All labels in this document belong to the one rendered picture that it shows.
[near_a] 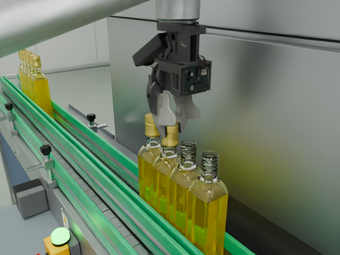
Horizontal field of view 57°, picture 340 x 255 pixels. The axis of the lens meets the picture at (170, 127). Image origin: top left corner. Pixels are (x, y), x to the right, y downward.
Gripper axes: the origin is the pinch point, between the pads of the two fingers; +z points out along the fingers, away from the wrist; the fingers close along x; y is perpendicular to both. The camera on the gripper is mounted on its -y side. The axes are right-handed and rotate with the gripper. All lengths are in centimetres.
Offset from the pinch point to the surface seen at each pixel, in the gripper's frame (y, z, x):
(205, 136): -2.1, 6.1, 11.9
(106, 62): -567, 108, 265
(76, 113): -92, 27, 15
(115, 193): -13.8, 20.5, -6.3
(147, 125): -5.5, 0.9, -1.7
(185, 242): 10.6, 18.9, -4.3
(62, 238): -18.4, 30.7, -18.8
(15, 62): -572, 87, 89
